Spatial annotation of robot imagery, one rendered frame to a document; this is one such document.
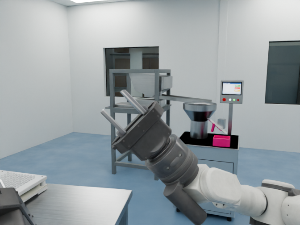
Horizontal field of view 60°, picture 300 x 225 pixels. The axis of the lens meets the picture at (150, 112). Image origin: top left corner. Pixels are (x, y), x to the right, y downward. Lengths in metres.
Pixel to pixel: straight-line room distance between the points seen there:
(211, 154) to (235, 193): 2.04
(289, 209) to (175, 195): 0.30
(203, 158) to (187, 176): 2.12
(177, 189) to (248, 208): 0.23
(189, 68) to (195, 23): 0.86
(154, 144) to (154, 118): 0.05
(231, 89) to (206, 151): 0.72
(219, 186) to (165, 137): 0.15
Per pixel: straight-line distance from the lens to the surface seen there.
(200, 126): 2.80
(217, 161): 2.63
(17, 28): 5.38
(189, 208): 0.54
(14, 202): 0.32
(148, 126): 0.49
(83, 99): 6.29
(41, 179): 1.44
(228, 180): 0.58
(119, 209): 1.23
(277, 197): 0.74
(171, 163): 0.50
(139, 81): 3.52
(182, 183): 0.53
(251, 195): 0.68
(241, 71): 5.20
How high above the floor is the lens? 1.49
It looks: 9 degrees down
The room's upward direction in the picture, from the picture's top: straight up
